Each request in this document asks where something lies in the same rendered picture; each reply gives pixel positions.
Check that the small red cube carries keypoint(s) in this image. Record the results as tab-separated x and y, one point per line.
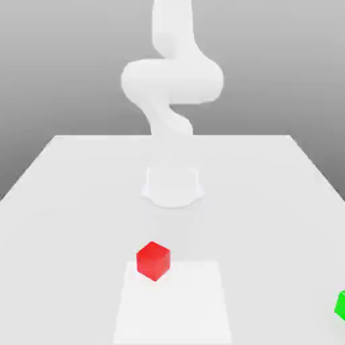
152	261

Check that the small green cube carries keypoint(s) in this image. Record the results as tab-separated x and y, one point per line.
341	306

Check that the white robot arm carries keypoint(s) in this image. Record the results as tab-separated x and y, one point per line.
172	80

